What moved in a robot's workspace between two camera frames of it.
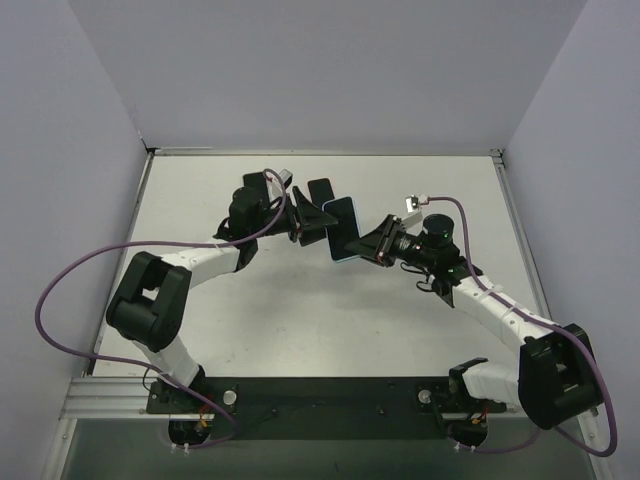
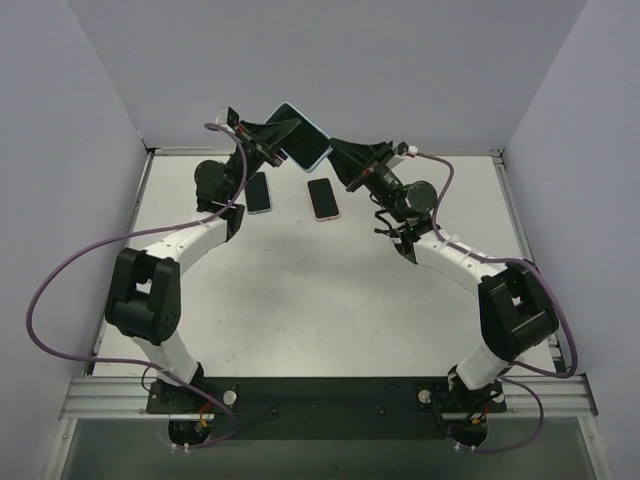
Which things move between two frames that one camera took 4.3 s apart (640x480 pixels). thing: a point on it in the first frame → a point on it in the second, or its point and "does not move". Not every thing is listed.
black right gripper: [388, 241] → [370, 167]
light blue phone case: [346, 230] → [309, 145]
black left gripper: [295, 220] → [256, 145]
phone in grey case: [255, 186] does not move
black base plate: [322, 408] does not move
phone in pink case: [320, 191] does not move
